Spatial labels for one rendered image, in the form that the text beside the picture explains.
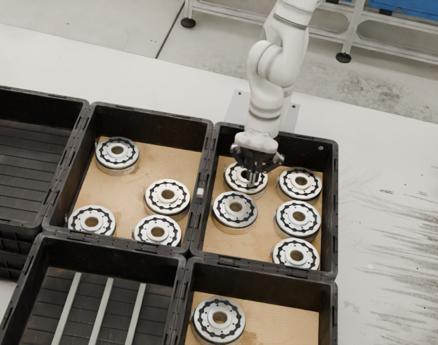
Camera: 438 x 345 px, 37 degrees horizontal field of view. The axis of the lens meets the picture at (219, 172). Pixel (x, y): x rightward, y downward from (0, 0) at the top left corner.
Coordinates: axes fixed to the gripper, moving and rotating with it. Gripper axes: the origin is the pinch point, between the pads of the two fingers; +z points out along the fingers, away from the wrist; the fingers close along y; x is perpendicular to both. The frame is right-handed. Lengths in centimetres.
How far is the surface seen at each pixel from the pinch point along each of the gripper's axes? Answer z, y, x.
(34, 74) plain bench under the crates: 14, 74, -36
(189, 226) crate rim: -2.0, 9.1, 21.5
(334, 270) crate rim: -2.4, -21.5, 23.7
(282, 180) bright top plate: 2.3, -6.8, -3.5
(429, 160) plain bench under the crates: 17, -45, -42
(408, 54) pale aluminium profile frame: 67, -48, -184
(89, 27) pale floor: 76, 111, -160
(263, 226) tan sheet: 6.2, -5.1, 9.0
